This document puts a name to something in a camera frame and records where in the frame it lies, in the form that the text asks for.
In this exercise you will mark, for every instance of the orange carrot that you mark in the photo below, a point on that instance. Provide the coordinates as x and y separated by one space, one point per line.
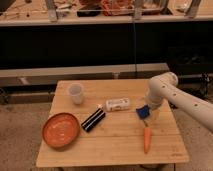
147 138

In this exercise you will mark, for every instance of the orange ceramic bowl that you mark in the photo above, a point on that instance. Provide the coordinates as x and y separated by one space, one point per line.
60 130

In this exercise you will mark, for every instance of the wooden table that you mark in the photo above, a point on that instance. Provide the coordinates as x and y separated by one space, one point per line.
118 138

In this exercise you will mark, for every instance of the black striped box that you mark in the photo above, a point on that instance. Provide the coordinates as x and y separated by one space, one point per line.
93 120

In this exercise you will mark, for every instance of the translucent plastic cup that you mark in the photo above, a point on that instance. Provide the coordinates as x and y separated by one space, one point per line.
75 91

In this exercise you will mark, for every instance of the long wooden shelf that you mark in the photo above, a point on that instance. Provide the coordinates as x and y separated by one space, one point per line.
40 76

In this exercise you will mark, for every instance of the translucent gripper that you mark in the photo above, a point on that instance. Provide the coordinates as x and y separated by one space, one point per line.
154 114

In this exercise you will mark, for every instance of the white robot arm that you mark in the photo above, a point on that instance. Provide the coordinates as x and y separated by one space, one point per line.
164 86

